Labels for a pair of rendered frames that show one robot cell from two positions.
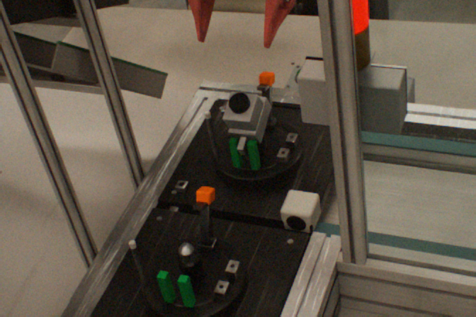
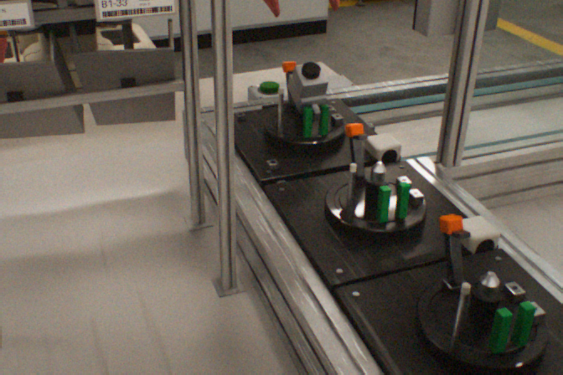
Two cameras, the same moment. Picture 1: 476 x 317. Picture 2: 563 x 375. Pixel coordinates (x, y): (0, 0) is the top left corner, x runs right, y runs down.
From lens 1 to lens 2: 0.89 m
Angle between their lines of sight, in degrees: 41
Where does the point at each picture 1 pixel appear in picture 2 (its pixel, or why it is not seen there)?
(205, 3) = not seen: outside the picture
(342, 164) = (469, 60)
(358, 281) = not seen: hidden behind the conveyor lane
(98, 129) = (74, 191)
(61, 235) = (139, 271)
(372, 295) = not seen: hidden behind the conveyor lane
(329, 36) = not seen: outside the picture
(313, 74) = not seen: outside the picture
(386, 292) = (472, 187)
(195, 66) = (119, 130)
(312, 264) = (430, 176)
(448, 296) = (514, 170)
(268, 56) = (178, 110)
